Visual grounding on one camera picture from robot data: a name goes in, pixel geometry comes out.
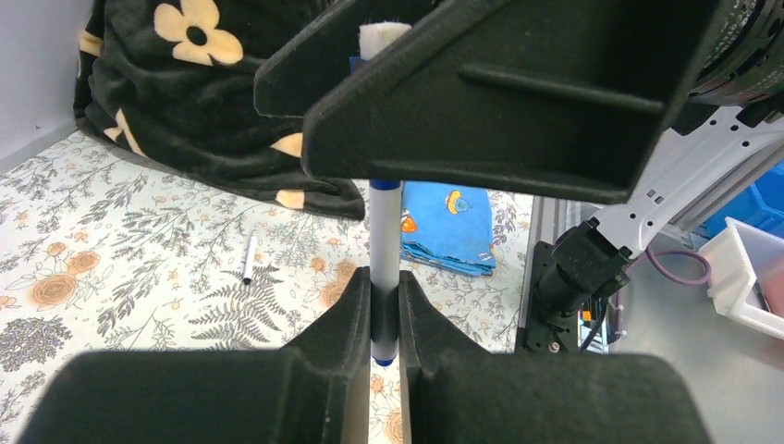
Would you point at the white pen four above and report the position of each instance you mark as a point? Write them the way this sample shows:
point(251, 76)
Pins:
point(384, 250)

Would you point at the black floral blanket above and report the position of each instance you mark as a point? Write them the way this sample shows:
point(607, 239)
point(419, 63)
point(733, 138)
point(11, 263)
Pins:
point(172, 81)

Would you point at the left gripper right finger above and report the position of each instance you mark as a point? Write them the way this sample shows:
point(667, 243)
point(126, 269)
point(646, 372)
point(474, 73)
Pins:
point(455, 391)

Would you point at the white plastic bin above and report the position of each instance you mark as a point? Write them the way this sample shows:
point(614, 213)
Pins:
point(746, 283)

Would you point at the blue folded cloth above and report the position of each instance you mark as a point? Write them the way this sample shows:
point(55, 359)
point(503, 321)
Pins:
point(447, 226)

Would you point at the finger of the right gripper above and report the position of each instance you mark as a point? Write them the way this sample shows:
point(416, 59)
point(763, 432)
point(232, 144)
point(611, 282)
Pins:
point(317, 58)
point(562, 99)

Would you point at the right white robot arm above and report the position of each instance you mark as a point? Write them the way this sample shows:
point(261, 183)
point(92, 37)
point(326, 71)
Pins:
point(722, 122)

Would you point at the blue plastic bin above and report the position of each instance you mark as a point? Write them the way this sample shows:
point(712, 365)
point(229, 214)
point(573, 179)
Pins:
point(760, 205)

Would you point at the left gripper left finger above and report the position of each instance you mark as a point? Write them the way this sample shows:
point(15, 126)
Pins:
point(315, 389)

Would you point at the white pen five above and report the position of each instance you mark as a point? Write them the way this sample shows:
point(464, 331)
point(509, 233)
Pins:
point(249, 257)

